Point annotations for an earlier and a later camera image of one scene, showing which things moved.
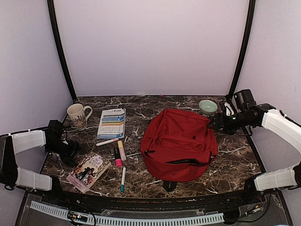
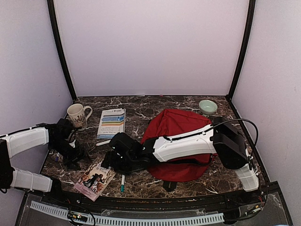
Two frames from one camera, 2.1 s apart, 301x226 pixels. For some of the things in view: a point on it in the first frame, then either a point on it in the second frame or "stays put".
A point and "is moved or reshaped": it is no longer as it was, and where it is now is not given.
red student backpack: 178,146 stays put
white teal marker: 122,187 stays put
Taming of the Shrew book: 88,172 is moved or reshaped
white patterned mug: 78,115 stays put
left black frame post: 51,5 stays put
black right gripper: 218,117 -> 109,161
